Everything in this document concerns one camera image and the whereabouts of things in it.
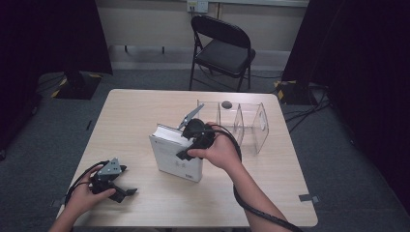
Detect person's right hand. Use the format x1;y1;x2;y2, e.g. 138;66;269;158
187;122;243;172

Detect black stand base yellow tape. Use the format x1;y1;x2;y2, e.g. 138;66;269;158
51;71;103;101
274;79;310;105

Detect person's left hand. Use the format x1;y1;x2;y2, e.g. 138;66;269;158
66;165;117;217

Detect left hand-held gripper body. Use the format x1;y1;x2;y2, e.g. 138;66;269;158
90;158;128;194

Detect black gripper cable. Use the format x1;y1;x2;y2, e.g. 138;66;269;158
64;159;110;207
206;124;304;232

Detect clear acrylic book rack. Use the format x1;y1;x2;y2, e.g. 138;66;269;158
196;100;270;155

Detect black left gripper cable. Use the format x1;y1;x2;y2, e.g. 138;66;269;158
64;159;110;207

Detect white book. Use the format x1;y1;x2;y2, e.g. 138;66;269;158
148;123;205;184

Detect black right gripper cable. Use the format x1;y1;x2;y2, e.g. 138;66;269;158
206;124;304;232

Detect black floor cables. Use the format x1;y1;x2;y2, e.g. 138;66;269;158
283;83;333;134

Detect dark curtain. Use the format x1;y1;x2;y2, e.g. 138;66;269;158
281;0;410;207
0;0;113;153

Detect white wall socket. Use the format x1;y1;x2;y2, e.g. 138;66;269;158
187;0;210;15

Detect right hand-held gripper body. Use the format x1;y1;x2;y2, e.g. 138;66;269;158
177;103;216;150

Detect black folding chair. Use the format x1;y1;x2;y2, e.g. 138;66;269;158
188;14;257;93

